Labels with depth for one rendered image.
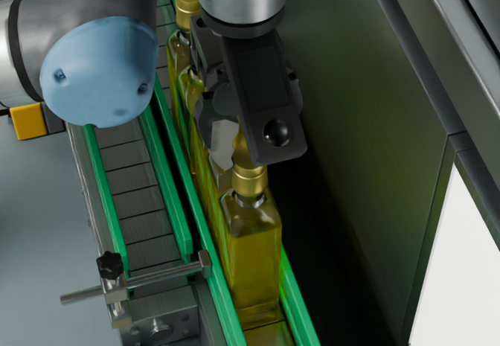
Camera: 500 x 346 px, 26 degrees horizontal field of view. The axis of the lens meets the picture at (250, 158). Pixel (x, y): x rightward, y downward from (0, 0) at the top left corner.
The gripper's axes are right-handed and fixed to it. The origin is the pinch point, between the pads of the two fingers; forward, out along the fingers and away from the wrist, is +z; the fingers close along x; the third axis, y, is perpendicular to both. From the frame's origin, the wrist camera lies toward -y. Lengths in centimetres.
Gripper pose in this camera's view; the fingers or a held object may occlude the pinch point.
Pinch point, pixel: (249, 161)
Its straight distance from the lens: 104.5
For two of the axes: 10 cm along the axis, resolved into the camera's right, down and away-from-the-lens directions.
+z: 0.0, 6.0, 8.0
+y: -2.8, -7.7, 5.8
